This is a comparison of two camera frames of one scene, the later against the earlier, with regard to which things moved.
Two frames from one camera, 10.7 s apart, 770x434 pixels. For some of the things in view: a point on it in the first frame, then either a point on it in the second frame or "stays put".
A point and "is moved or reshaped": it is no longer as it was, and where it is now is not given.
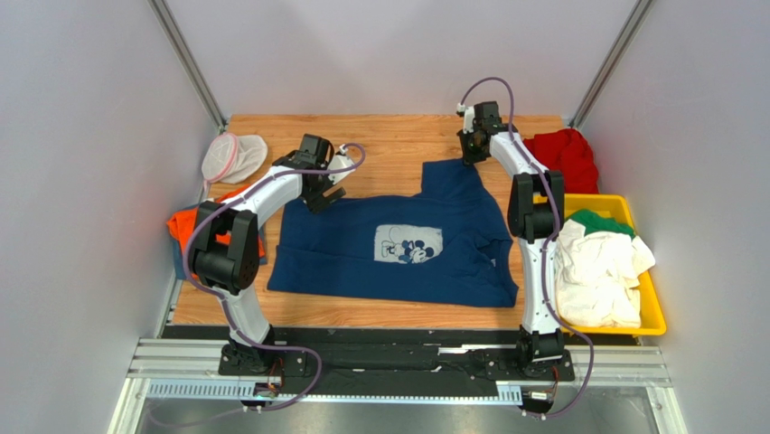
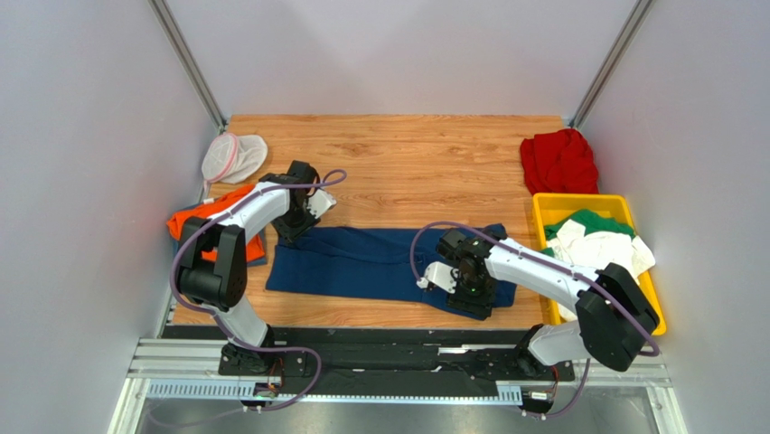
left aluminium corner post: (190, 62) stays put
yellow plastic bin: (617, 206) stays put
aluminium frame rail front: (626, 362) stays put
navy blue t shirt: (445, 246) is moved or reshaped
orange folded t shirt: (181, 221) stays put
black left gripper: (316, 202) to (290, 234)
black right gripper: (474, 147) to (470, 298)
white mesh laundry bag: (230, 158) stays put
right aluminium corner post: (605, 72) stays put
